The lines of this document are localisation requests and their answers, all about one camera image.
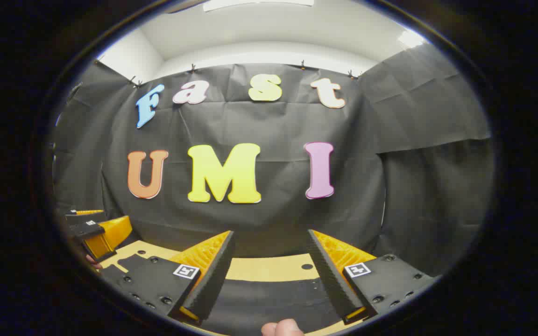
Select black backdrop cloth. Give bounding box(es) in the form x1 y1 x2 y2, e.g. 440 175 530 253
52 44 496 278

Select dark grey jeans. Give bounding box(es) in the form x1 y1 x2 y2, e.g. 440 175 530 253
201 278 347 336

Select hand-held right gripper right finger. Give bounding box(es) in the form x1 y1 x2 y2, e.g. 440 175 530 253
306 229 439 326

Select white ceiling light panel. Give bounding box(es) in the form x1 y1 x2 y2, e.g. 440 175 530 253
203 0 315 13
397 30 426 49

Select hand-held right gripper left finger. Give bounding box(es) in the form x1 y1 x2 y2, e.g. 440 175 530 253
100 230 237 326

